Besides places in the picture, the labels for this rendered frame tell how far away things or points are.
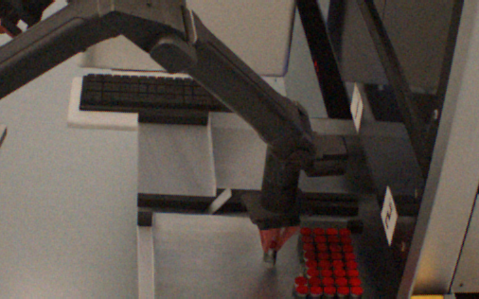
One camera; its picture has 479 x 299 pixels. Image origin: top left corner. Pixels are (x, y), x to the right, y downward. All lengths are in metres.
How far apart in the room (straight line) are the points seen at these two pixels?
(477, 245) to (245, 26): 1.06
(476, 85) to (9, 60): 0.62
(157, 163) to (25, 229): 1.31
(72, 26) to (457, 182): 0.58
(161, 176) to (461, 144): 0.73
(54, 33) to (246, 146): 0.88
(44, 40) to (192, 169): 0.78
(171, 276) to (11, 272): 1.42
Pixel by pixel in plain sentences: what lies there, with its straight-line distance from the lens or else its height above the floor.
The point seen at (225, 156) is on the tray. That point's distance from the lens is 2.12.
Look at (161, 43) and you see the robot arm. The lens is 1.34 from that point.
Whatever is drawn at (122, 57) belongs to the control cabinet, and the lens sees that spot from 2.52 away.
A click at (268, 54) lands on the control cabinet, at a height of 0.87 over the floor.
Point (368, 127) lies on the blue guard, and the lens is 1.96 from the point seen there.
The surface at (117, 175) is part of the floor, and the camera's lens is 3.59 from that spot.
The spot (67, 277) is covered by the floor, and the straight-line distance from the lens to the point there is 3.17.
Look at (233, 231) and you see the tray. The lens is 1.92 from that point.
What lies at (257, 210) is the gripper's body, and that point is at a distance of 1.76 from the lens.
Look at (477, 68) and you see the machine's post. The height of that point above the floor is 1.41.
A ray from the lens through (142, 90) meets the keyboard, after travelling 2.41.
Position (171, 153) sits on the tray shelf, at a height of 0.88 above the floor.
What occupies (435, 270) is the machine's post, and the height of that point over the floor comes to 1.06.
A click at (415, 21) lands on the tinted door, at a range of 1.72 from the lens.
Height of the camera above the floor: 2.04
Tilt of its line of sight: 33 degrees down
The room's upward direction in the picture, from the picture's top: 7 degrees clockwise
